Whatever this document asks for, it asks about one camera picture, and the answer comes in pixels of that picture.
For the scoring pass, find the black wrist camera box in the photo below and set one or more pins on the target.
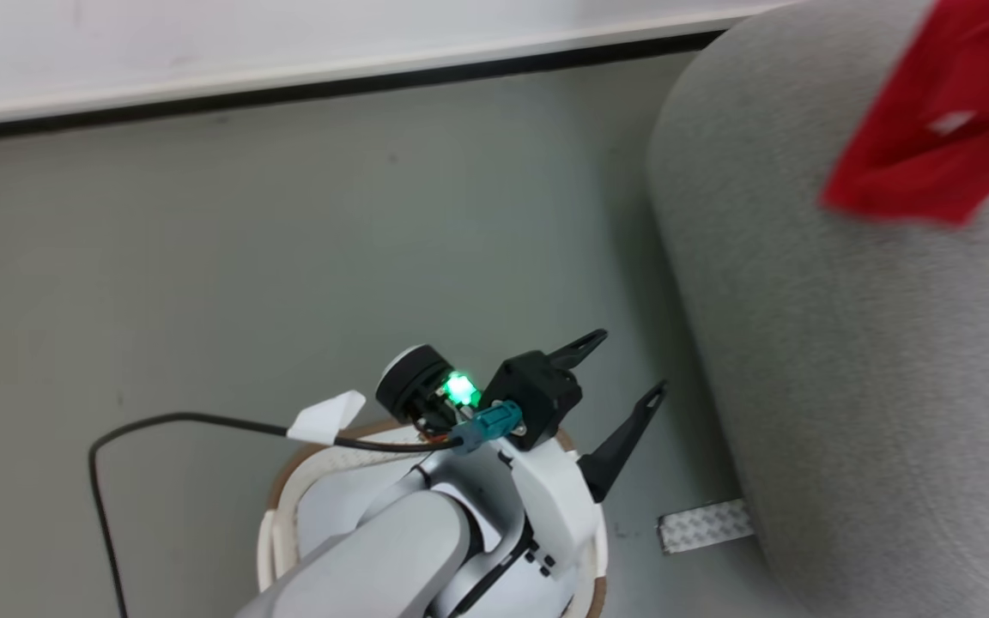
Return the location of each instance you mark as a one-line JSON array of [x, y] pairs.
[[537, 395]]

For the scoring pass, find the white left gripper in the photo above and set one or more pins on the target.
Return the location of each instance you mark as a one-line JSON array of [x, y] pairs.
[[556, 502]]

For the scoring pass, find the white laundry basket brown rim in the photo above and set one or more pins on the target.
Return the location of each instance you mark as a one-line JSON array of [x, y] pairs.
[[265, 549]]

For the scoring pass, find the silver patterned floor strip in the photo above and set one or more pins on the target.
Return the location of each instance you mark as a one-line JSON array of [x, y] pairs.
[[705, 525]]

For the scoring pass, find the grey fabric sofa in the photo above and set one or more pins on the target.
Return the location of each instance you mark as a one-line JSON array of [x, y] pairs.
[[872, 360]]

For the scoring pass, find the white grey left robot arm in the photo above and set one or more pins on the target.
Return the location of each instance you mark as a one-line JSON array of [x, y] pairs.
[[400, 549]]

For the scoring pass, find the red clothing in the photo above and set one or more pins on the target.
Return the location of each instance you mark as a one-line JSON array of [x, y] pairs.
[[932, 163]]

